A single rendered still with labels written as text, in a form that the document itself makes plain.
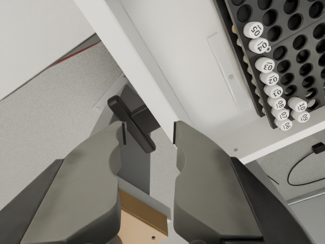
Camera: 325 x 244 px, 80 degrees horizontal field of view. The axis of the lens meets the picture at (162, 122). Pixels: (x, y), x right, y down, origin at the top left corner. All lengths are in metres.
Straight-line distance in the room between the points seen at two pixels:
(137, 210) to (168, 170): 1.01
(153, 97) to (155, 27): 0.10
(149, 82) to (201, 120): 0.14
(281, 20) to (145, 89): 0.13
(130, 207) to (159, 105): 0.33
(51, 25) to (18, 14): 0.04
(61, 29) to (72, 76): 0.87
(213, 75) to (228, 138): 0.10
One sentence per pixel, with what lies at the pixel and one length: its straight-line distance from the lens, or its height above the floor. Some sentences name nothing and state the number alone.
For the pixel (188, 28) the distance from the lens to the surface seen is 0.25.
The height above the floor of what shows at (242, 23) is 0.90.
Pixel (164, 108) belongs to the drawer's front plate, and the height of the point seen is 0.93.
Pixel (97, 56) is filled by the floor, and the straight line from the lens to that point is 1.14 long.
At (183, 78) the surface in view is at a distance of 0.26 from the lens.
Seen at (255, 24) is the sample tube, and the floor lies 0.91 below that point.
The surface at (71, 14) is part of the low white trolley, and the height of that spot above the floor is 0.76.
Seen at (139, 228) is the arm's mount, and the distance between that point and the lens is 0.50.
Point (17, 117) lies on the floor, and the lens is 1.47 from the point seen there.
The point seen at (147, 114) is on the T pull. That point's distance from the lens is 0.19.
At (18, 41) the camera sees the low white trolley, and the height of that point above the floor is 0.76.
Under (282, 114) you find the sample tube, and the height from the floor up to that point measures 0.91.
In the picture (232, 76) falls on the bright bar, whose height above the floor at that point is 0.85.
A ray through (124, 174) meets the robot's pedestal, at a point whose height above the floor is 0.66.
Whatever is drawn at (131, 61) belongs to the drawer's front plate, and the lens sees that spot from 0.16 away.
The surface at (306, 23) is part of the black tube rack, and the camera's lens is 0.23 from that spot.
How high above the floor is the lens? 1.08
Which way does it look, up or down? 61 degrees down
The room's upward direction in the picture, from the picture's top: 175 degrees clockwise
